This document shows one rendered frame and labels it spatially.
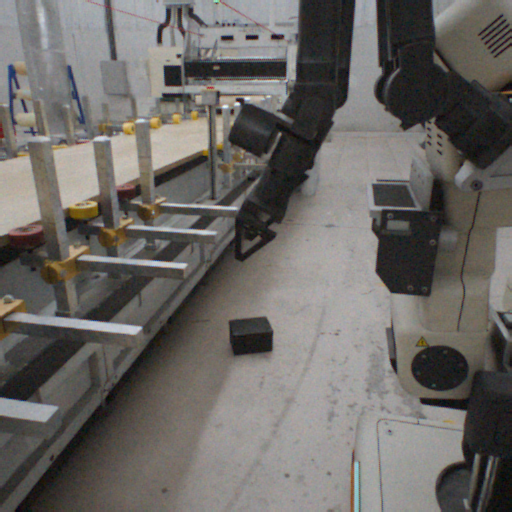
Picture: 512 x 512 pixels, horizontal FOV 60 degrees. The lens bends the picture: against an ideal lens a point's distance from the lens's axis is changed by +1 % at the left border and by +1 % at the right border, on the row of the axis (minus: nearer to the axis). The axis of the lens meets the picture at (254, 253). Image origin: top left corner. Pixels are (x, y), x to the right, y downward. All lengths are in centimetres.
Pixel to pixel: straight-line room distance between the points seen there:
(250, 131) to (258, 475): 127
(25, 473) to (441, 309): 126
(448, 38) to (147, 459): 154
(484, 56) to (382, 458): 102
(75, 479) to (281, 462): 70
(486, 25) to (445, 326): 51
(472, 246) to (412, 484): 69
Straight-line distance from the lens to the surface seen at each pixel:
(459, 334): 94
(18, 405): 72
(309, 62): 66
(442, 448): 148
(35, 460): 165
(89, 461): 183
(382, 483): 134
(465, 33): 82
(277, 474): 170
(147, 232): 134
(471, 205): 88
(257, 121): 69
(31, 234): 121
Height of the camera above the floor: 125
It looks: 21 degrees down
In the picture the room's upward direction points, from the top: straight up
